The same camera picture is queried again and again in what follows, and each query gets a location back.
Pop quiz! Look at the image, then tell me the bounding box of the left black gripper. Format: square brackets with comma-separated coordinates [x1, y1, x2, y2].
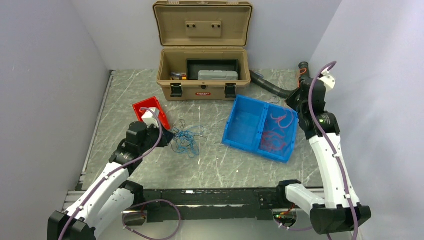
[139, 121, 176, 154]

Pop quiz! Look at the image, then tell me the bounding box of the coloured cable bundle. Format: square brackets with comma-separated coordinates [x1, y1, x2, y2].
[170, 119, 208, 158]

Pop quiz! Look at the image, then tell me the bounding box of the blue two-compartment plastic bin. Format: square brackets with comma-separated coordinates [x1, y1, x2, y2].
[221, 95, 299, 163]

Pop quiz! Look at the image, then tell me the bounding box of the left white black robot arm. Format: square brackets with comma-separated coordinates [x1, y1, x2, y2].
[47, 121, 174, 240]

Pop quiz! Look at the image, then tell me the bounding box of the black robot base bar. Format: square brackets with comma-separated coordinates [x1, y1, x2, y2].
[123, 187, 298, 226]

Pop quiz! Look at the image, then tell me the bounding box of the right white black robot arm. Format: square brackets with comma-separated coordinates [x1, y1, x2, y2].
[275, 79, 372, 240]

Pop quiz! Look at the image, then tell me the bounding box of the silver wrench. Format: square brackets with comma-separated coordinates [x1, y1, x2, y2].
[267, 96, 280, 104]

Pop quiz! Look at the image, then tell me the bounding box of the red plastic bin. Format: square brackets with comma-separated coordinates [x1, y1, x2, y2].
[132, 96, 171, 130]

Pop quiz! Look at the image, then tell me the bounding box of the grey case in toolbox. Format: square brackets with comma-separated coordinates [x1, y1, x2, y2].
[198, 70, 239, 81]

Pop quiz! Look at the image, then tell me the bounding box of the black tray in toolbox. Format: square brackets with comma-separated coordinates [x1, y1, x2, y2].
[186, 58, 240, 80]

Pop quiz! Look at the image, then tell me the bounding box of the tan plastic toolbox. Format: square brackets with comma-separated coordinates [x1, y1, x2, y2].
[152, 0, 254, 101]

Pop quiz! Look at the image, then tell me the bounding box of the black corrugated hose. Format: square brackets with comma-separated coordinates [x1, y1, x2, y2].
[249, 61, 313, 100]

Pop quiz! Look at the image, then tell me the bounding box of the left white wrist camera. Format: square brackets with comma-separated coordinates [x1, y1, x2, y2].
[139, 107, 160, 128]

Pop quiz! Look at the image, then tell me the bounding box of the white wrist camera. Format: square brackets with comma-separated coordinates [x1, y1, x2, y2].
[139, 107, 160, 128]
[318, 69, 336, 92]

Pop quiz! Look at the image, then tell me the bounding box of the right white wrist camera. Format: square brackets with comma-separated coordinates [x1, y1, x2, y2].
[318, 69, 336, 92]

